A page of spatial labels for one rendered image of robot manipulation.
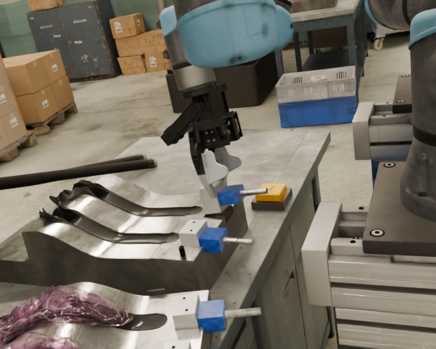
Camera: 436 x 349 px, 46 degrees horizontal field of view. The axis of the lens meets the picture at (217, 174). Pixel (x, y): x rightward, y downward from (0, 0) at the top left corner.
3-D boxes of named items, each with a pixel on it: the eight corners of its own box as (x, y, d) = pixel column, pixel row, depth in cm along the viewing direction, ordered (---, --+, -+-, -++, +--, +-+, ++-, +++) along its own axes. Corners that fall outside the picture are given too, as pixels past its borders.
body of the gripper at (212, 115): (230, 149, 94) (213, 84, 92) (190, 156, 98) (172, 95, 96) (244, 139, 101) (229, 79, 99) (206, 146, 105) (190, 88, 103)
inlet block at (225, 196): (274, 199, 101) (267, 173, 100) (265, 208, 97) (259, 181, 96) (215, 206, 107) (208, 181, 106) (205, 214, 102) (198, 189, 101)
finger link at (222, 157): (246, 185, 103) (231, 145, 99) (220, 189, 106) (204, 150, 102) (250, 177, 105) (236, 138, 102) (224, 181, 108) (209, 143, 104)
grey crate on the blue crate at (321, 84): (358, 83, 424) (356, 65, 419) (354, 97, 389) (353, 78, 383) (285, 90, 445) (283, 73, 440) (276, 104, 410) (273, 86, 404)
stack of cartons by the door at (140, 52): (180, 64, 771) (168, 7, 739) (172, 70, 743) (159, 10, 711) (130, 70, 801) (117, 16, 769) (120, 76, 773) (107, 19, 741)
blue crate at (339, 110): (359, 106, 433) (358, 82, 424) (356, 123, 397) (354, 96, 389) (288, 113, 454) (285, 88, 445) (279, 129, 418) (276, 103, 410)
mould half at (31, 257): (248, 228, 113) (238, 173, 108) (203, 302, 92) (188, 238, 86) (68, 222, 133) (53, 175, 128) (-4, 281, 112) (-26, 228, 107)
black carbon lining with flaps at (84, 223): (207, 214, 108) (199, 173, 104) (175, 256, 95) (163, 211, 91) (75, 210, 122) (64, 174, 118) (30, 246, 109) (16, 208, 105)
